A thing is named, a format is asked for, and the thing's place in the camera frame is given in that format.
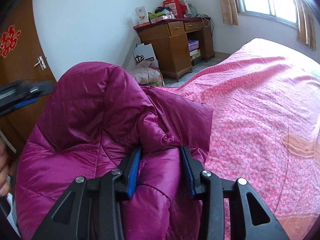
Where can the blue and pink bedsheet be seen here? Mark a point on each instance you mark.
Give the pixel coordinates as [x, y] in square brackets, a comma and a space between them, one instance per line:
[265, 127]

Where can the red gift box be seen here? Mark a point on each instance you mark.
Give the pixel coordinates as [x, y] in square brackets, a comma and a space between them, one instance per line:
[177, 8]

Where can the metal door handle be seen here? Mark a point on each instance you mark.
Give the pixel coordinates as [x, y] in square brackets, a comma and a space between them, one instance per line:
[40, 63]

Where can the right beige curtain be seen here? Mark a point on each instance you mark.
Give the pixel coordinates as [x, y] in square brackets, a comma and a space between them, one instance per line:
[306, 26]

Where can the window with metal frame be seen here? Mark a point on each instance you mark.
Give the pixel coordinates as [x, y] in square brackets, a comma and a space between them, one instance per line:
[270, 0]

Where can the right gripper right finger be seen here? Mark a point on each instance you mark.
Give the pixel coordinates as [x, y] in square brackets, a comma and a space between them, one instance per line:
[249, 215]

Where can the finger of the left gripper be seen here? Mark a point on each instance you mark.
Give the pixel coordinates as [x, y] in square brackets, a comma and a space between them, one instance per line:
[25, 103]
[28, 90]

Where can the brown wooden door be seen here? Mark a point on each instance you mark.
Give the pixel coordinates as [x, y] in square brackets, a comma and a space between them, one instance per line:
[20, 48]

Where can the green bag on desk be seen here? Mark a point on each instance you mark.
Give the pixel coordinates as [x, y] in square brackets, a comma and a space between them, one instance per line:
[153, 16]

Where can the white card box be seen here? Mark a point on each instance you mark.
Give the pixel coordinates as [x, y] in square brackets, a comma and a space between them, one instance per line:
[142, 14]

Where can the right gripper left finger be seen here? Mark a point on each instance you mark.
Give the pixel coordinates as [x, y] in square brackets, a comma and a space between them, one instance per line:
[71, 215]

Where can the person left hand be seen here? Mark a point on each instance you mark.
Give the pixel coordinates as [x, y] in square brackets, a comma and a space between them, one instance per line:
[4, 170]

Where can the brown wooden desk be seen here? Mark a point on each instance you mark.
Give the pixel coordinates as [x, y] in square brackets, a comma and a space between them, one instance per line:
[169, 39]

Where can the left beige curtain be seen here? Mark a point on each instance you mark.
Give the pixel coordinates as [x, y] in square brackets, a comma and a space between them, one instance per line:
[229, 12]

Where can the magenta puffer jacket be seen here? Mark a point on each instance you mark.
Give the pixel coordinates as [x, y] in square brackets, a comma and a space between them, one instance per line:
[96, 116]

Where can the white paper bag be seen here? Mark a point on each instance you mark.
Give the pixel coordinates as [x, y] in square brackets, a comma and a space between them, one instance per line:
[145, 53]

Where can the beige curtain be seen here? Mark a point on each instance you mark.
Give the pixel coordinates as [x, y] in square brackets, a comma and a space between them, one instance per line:
[229, 12]
[306, 26]

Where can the pink clothes on floor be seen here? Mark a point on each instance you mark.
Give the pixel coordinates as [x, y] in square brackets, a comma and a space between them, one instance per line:
[147, 73]

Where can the stacked boxes in desk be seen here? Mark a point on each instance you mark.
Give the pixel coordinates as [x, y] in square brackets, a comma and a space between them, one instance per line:
[194, 52]

